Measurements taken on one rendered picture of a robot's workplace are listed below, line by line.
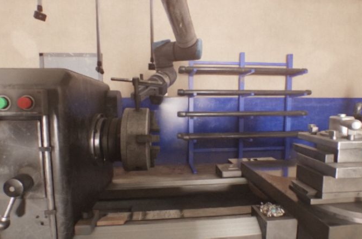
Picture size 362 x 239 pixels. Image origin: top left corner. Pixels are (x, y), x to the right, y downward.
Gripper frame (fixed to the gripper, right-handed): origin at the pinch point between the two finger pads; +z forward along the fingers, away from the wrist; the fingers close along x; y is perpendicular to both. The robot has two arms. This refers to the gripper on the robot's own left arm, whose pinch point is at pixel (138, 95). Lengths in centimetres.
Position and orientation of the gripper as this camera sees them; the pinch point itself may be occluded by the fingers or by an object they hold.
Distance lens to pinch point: 74.8
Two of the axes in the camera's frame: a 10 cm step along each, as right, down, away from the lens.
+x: 9.6, 1.4, -2.6
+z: -2.9, 4.2, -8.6
